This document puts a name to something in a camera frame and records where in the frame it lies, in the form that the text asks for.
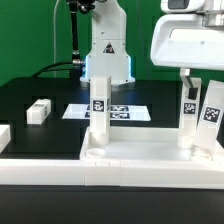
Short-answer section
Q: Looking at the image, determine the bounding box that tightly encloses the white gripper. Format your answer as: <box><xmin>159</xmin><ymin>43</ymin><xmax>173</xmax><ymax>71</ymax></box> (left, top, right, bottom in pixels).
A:
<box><xmin>150</xmin><ymin>0</ymin><xmax>224</xmax><ymax>100</ymax></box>

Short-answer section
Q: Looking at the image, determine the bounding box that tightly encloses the white desk top tray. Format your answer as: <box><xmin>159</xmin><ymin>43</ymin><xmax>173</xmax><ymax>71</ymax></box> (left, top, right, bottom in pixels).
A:
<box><xmin>80</xmin><ymin>126</ymin><xmax>224</xmax><ymax>162</ymax></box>

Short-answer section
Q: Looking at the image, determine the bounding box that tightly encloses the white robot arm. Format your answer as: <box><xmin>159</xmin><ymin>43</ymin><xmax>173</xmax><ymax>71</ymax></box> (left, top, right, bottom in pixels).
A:
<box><xmin>82</xmin><ymin>0</ymin><xmax>224</xmax><ymax>100</ymax></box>

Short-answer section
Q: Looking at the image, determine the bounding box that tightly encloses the fiducial marker sheet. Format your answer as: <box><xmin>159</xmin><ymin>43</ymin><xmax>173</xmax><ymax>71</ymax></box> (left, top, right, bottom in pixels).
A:
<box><xmin>62</xmin><ymin>104</ymin><xmax>151</xmax><ymax>121</ymax></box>

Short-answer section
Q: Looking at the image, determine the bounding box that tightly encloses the white left fence piece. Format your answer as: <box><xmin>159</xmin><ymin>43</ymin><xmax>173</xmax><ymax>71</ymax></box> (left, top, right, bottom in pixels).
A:
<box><xmin>0</xmin><ymin>125</ymin><xmax>11</xmax><ymax>153</ymax></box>

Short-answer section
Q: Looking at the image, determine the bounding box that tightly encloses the white front fence wall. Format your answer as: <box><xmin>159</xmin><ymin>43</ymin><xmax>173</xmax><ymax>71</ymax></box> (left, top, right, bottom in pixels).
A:
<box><xmin>0</xmin><ymin>159</ymin><xmax>224</xmax><ymax>189</ymax></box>

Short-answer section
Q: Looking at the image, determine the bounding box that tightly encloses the black cable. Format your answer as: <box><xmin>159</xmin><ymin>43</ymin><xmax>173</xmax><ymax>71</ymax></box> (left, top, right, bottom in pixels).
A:
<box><xmin>31</xmin><ymin>60</ymin><xmax>86</xmax><ymax>79</ymax></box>

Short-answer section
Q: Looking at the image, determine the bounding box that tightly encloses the white cable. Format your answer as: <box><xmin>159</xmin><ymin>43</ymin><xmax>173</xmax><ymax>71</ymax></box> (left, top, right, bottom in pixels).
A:
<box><xmin>53</xmin><ymin>0</ymin><xmax>63</xmax><ymax>69</ymax></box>

